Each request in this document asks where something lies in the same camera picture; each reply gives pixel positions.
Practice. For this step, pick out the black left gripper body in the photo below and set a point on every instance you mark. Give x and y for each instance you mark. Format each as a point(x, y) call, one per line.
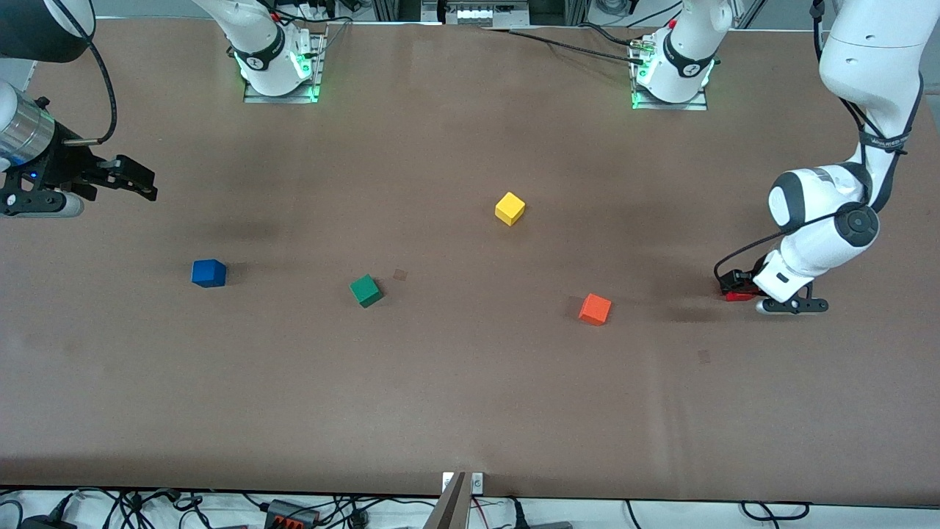
point(743, 282)

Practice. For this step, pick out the wooden slat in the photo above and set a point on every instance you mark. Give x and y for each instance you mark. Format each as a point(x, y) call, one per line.
point(449, 507)

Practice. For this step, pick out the grey control box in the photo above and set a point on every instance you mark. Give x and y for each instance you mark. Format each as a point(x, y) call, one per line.
point(481, 13)

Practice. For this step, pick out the red cube block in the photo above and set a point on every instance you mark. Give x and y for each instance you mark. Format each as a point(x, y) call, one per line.
point(742, 297)

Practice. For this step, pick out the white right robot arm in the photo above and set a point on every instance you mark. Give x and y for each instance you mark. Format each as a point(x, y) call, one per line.
point(29, 29)

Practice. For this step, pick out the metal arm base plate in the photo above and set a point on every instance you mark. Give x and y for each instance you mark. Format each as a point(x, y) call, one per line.
point(672, 106)
point(312, 81)

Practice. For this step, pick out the aluminium frame profile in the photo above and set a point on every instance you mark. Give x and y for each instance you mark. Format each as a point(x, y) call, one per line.
point(396, 9)
point(576, 9)

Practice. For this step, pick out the white edge bracket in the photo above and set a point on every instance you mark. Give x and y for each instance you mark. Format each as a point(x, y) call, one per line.
point(477, 483)

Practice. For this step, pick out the orange cube block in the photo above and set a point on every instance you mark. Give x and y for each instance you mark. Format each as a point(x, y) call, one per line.
point(595, 309)

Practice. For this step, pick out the blue cube block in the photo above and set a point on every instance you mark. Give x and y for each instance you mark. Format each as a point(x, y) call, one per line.
point(209, 273)

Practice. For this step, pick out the black power adapter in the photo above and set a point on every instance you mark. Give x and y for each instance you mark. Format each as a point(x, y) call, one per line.
point(44, 523)

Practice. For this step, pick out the black power plug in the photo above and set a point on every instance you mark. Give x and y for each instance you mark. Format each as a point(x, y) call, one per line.
point(518, 514)

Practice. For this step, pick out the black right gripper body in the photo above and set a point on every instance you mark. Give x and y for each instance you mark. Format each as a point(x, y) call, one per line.
point(64, 163)

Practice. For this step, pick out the yellow cube block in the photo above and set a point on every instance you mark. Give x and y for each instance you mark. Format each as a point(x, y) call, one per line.
point(510, 209)

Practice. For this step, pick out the green cube block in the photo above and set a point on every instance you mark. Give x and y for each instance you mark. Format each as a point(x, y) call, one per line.
point(366, 291)

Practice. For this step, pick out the black orange power strip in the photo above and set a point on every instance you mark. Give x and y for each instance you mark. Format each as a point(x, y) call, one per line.
point(292, 513)

